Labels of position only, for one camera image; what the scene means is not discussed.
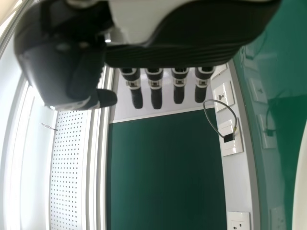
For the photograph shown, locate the thin loose wire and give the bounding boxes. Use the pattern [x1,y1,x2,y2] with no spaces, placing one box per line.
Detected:
[41,122,59,132]

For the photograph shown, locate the grey wire loop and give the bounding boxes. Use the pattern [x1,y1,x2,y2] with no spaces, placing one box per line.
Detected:
[202,99,240,140]

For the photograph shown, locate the white perforated cable duct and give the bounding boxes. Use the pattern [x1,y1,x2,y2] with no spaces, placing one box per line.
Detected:
[49,110,93,230]

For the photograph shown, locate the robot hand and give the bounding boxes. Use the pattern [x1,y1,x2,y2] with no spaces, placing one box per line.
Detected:
[13,0,283,111]

